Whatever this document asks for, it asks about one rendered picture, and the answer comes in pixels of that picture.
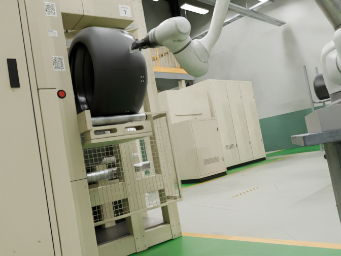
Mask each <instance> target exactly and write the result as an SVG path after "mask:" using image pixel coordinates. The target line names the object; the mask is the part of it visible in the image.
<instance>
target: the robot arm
mask: <svg viewBox="0 0 341 256"><path fill-rule="evenodd" d="M314 1H315V2H316V4H317V5H318V7H319V8H320V10H321V11H322V13H323V14H324V15H325V17H326V18H327V20H328V21H329V23H330V24H331V26H332V27H333V28H334V30H335V33H334V36H333V41H331V42H329V43H327V44H326V45H325V46H324V48H323V49H322V52H321V57H320V65H321V70H322V74H323V78H324V82H325V85H326V88H327V90H328V92H329V96H330V101H331V103H330V104H329V105H328V106H332V105H336V104H341V0H314ZM229 3H230V0H216V4H215V9H214V13H213V18H212V22H211V26H210V29H209V32H208V33H207V35H206V36H205V37H204V38H202V39H200V40H197V39H195V40H193V41H192V40H191V38H190V37H189V34H190V31H191V25H190V23H189V21H188V20H187V19H186V18H184V17H173V18H170V19H168V20H166V21H164V22H162V23H161V24H160V25H159V26H157V27H156V28H154V29H152V30H151V31H150V32H149V33H147V34H146V36H145V38H143V39H141V40H140V41H139V40H138V39H136V40H135V41H134V42H133V43H132V46H130V47H129V52H130V53H133V52H136V51H138V50H139V51H141V49H144V50H145V49H148V48H161V47H163V46H165V47H166V48H168V49H169V50H170V51H171V52H172V54H173V55H174V56H175V58H176V60H177V62H178V63H179V64H180V66H181V67H182V68H183V69H184V70H185V71H186V72H187V73H188V74H189V75H191V76H193V77H196V78H198V77H201V76H203V75H205V74H206V73H207V72H208V70H209V63H208V58H209V57H210V50H211V49H212V48H213V46H214V45H215V44H216V42H217V41H218V39H219V37H220V34H221V31H222V28H223V24H224V21H225V17H226V14H227V10H228V7H229ZM328 106H326V107H328Z"/></svg>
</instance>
